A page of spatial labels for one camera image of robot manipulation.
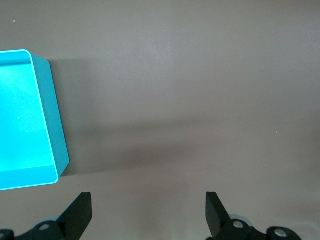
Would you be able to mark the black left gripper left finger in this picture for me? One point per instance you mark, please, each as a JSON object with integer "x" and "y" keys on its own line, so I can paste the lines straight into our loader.
{"x": 72, "y": 220}

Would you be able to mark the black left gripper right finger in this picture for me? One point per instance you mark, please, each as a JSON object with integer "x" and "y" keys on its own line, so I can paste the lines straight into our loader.
{"x": 217, "y": 217}

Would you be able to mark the teal plastic bin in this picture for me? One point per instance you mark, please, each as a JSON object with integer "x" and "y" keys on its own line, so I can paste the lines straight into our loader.
{"x": 25, "y": 112}

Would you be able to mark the brown table cover sheet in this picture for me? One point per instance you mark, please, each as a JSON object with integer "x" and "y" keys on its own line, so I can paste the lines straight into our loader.
{"x": 175, "y": 75}

